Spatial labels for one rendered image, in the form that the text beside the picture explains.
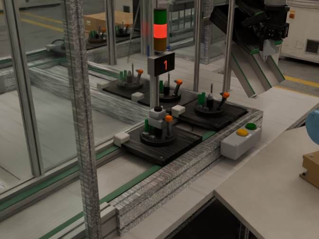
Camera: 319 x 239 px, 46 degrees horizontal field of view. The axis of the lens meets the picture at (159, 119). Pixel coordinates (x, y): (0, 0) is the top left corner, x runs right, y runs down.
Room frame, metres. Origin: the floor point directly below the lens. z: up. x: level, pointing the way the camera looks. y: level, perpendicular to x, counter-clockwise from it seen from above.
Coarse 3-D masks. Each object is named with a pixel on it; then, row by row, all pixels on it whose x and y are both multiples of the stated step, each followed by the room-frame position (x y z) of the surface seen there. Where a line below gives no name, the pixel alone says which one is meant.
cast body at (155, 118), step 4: (156, 108) 1.25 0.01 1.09; (160, 108) 1.25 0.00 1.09; (152, 112) 1.24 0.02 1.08; (156, 112) 1.23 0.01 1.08; (160, 112) 1.23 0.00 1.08; (164, 112) 1.25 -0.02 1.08; (148, 116) 1.28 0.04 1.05; (152, 116) 1.24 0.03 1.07; (156, 116) 1.23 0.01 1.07; (160, 116) 1.23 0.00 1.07; (164, 116) 1.25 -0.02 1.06; (148, 120) 1.25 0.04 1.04; (152, 120) 1.24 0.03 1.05; (156, 120) 1.23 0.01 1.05; (160, 120) 1.23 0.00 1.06; (152, 124) 1.24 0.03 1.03; (156, 124) 1.23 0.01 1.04; (160, 124) 1.22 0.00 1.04; (164, 124) 1.23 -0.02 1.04; (160, 128) 1.22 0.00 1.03
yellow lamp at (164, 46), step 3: (156, 39) 1.42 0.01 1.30; (159, 39) 1.42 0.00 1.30; (162, 39) 1.42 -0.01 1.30; (165, 39) 1.43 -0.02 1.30; (156, 42) 1.42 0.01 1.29; (159, 42) 1.42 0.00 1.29; (162, 42) 1.42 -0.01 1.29; (165, 42) 1.43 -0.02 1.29; (156, 45) 1.42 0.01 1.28; (159, 45) 1.42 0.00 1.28; (162, 45) 1.42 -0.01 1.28; (165, 45) 1.43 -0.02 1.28; (156, 48) 1.42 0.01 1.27; (159, 48) 1.42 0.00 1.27; (162, 48) 1.42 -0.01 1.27; (165, 48) 1.43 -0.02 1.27
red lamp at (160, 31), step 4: (164, 24) 1.43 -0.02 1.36; (156, 28) 1.42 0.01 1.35; (160, 28) 1.42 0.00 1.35; (164, 28) 1.42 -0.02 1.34; (156, 32) 1.42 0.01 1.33; (160, 32) 1.42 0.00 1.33; (164, 32) 1.42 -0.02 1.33; (156, 36) 1.42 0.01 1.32; (160, 36) 1.42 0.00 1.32; (164, 36) 1.42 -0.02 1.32
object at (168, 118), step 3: (165, 117) 1.22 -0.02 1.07; (168, 117) 1.21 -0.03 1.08; (171, 117) 1.22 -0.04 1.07; (165, 120) 1.22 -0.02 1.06; (168, 120) 1.21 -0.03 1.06; (171, 120) 1.22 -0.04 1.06; (168, 123) 1.21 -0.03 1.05; (168, 126) 1.21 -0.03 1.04; (168, 129) 1.21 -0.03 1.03; (168, 132) 1.21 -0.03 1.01; (168, 135) 1.21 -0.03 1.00
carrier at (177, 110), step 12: (204, 96) 1.54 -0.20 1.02; (180, 108) 1.48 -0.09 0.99; (192, 108) 1.53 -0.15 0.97; (204, 108) 1.45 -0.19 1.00; (216, 108) 1.48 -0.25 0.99; (228, 108) 1.53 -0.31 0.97; (240, 108) 1.53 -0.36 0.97; (192, 120) 1.42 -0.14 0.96; (204, 120) 1.40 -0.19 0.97; (216, 120) 1.40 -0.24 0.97; (228, 120) 1.40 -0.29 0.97
